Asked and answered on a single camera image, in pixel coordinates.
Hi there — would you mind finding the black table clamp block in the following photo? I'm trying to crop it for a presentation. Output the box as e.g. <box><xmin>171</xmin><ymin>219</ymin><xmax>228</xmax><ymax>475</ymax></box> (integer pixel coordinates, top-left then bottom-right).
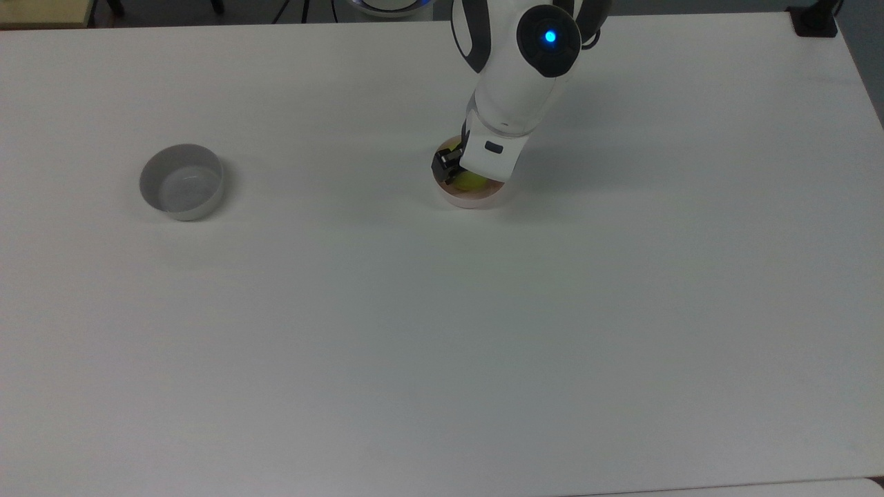
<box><xmin>787</xmin><ymin>0</ymin><xmax>841</xmax><ymax>38</ymax></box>

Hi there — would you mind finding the grey bowl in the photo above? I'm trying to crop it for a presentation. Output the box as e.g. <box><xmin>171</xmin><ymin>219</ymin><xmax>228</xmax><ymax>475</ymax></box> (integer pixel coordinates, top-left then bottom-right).
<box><xmin>139</xmin><ymin>143</ymin><xmax>225</xmax><ymax>222</ymax></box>

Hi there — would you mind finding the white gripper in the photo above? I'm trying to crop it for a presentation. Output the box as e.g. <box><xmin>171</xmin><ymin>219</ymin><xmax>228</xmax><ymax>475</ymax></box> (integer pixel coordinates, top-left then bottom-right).
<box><xmin>431</xmin><ymin>123</ymin><xmax>530</xmax><ymax>186</ymax></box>

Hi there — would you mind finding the pink bowl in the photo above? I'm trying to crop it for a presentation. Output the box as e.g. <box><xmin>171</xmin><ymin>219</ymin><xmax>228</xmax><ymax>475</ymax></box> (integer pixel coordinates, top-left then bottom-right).
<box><xmin>433</xmin><ymin>137</ymin><xmax>512</xmax><ymax>210</ymax></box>

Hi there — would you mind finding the wooden desk corner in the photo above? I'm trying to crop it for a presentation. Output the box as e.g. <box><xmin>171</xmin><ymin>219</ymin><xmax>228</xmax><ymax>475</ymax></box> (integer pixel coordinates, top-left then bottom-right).
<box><xmin>0</xmin><ymin>0</ymin><xmax>95</xmax><ymax>30</ymax></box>

